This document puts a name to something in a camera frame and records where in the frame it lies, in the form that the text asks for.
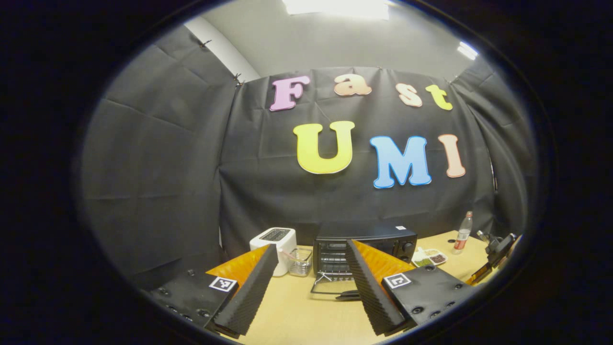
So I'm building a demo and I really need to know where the clear plastic bottle red label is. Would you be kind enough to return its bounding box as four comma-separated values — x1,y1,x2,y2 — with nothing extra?
453,210,474,255

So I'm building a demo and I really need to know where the white toaster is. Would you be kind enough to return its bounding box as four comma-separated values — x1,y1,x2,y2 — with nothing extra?
249,227,298,277

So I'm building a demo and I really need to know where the large ceiling light panel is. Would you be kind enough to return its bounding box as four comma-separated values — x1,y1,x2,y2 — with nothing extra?
282,0,391,21

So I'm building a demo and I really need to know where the wire mesh utensil holder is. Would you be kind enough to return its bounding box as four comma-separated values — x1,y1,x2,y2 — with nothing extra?
287,246,314,278

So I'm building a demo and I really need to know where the black electric oven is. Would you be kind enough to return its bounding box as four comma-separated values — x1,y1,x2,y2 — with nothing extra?
309,221,419,301

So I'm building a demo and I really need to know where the small ceiling light panel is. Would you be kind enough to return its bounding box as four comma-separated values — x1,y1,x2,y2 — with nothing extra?
457,41,479,61

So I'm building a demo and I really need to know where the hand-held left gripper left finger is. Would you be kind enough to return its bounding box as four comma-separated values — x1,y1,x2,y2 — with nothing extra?
150,243,279,336

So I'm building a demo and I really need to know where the white divided dish with beans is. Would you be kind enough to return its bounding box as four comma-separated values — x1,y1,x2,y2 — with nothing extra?
411,247,449,268

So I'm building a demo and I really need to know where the black backdrop cloth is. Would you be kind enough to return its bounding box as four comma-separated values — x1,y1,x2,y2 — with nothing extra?
77,24,538,291

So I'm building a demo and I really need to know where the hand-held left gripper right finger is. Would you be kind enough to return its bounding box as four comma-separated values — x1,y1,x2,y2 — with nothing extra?
345,239,476,336

